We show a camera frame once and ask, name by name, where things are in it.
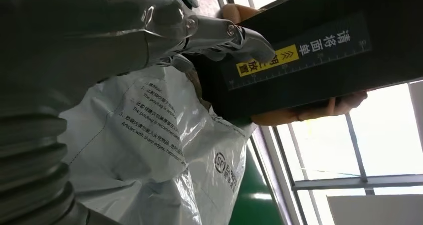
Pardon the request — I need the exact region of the grey express polybag package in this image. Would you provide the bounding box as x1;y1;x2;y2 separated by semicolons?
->
58;56;259;225

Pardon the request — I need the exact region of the black inbound scanner machine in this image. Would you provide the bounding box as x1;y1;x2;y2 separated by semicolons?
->
185;0;423;125

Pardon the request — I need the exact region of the green conveyor belt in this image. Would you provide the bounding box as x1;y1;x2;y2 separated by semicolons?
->
228;147;285;225

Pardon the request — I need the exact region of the white board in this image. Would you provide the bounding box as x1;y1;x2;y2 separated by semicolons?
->
327;194;423;225

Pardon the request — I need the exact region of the silver conveyor side rail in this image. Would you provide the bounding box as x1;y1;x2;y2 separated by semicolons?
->
247;126;300;225

